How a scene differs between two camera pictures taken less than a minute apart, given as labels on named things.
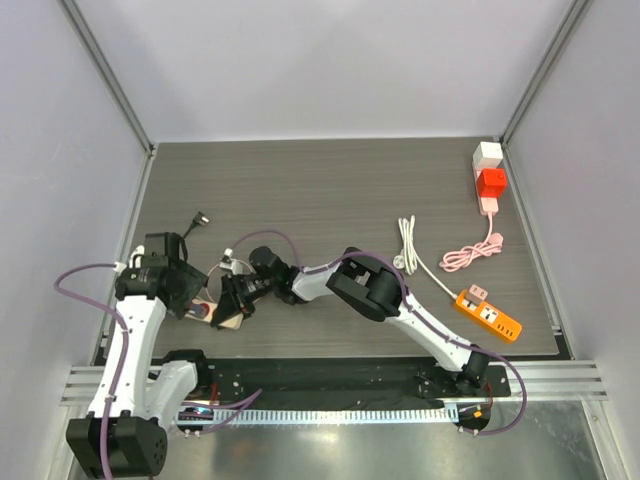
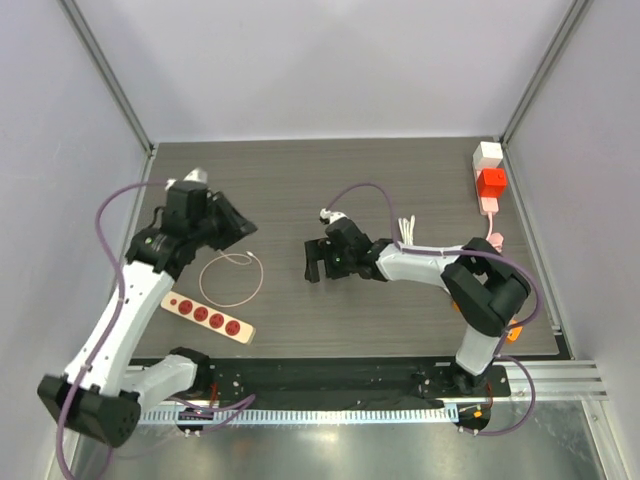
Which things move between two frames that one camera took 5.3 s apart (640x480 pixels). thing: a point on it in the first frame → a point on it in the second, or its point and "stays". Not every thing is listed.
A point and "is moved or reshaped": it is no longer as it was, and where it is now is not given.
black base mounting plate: (336, 383) stays
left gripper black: (194, 281) → (236, 226)
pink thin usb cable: (217, 265) is moved or reshaped
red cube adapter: (491, 182) stays
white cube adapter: (487, 155) stays
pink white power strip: (487, 205) stays
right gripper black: (232, 295) → (322, 257)
